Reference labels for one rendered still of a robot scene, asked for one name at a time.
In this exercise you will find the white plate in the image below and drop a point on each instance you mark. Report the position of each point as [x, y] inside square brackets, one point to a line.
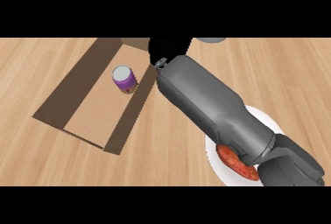
[217, 169]

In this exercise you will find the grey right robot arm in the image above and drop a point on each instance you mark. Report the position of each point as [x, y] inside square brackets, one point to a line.
[214, 110]

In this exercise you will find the purple can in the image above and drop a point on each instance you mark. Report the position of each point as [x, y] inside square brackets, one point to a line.
[124, 80]

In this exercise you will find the orange-red vegetable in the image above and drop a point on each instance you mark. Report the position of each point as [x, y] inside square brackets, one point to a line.
[235, 164]

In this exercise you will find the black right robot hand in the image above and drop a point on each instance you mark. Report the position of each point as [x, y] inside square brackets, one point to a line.
[165, 48]

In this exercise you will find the grey round object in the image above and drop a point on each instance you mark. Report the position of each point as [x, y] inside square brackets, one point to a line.
[211, 39]

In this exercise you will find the brown cardboard box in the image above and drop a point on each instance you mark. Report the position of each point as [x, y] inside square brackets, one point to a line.
[94, 116]

